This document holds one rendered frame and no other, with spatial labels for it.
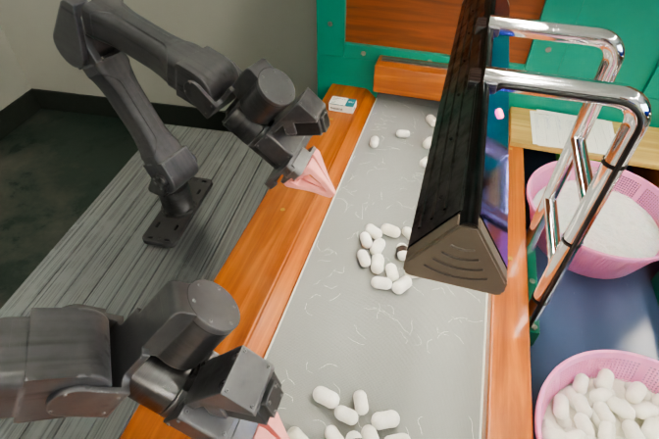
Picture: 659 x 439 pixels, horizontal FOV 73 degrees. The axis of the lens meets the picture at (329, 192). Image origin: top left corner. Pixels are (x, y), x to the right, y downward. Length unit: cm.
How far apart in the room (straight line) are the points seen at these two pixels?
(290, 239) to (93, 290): 37
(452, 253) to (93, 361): 30
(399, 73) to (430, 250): 77
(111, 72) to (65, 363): 54
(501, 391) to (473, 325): 11
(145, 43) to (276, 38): 139
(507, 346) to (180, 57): 61
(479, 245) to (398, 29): 83
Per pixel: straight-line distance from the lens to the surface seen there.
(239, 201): 100
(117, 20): 77
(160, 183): 90
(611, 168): 58
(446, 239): 34
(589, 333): 88
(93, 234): 103
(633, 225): 102
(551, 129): 111
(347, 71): 118
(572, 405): 74
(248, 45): 214
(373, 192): 90
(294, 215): 82
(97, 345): 44
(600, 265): 91
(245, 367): 41
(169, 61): 70
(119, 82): 86
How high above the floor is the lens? 134
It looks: 42 degrees down
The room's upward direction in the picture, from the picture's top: straight up
